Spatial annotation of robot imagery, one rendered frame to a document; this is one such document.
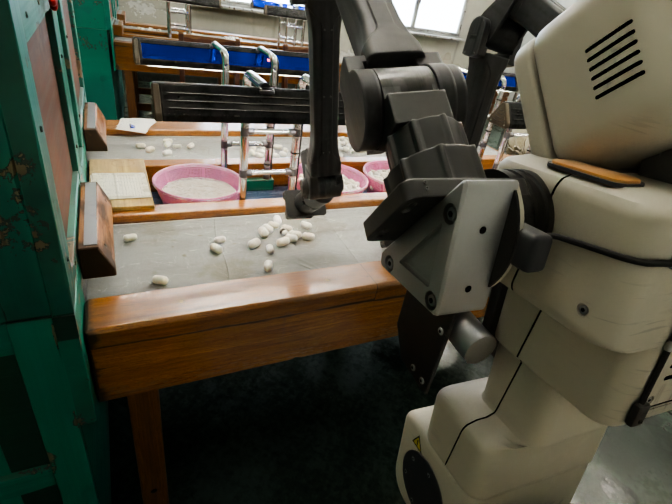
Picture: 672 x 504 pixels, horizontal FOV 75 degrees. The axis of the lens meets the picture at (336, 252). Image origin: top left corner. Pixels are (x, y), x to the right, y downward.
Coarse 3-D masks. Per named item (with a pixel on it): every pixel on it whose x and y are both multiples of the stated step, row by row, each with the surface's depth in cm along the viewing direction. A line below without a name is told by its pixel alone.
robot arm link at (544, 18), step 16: (496, 0) 79; (512, 0) 76; (528, 0) 75; (544, 0) 73; (496, 16) 80; (512, 16) 78; (528, 16) 75; (544, 16) 73; (496, 32) 80; (512, 32) 82; (496, 48) 84; (512, 48) 85
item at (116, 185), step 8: (96, 176) 122; (104, 176) 123; (112, 176) 123; (120, 176) 124; (128, 176) 125; (136, 176) 126; (144, 176) 126; (104, 184) 118; (112, 184) 119; (120, 184) 120; (128, 184) 121; (136, 184) 121; (144, 184) 122; (112, 192) 115; (120, 192) 116; (128, 192) 117; (136, 192) 117; (144, 192) 118
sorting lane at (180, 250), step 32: (128, 224) 110; (160, 224) 113; (192, 224) 115; (224, 224) 118; (256, 224) 120; (288, 224) 123; (320, 224) 126; (352, 224) 129; (128, 256) 99; (160, 256) 101; (192, 256) 103; (224, 256) 105; (256, 256) 107; (288, 256) 109; (320, 256) 111; (352, 256) 113; (96, 288) 88; (128, 288) 90; (160, 288) 91
